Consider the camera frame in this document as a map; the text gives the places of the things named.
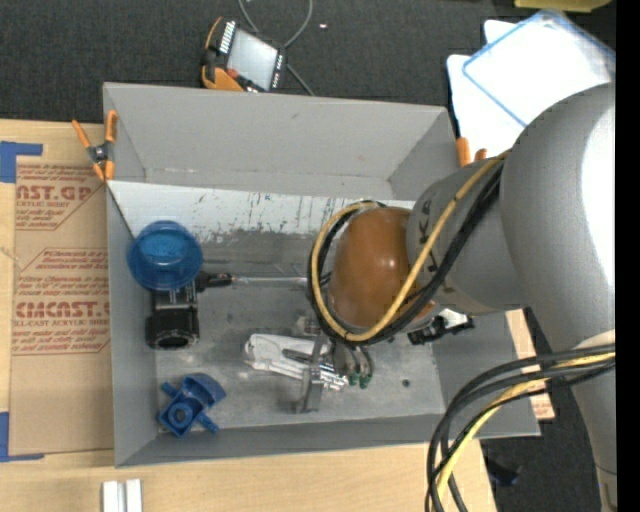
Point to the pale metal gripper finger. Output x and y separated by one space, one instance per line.
314 392
300 354

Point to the white plastic packet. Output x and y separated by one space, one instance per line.
272 350

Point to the blue plastic toy part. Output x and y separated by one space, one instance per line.
187 405

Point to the black tool with thin rod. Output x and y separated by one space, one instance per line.
172 322

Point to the clear blue plastic cup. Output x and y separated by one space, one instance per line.
165 255

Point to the grey metal bin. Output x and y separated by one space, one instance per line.
260 150

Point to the brown cardboard board, red print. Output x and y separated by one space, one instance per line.
55 280

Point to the black cylinder on white bracket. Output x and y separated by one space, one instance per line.
436 327

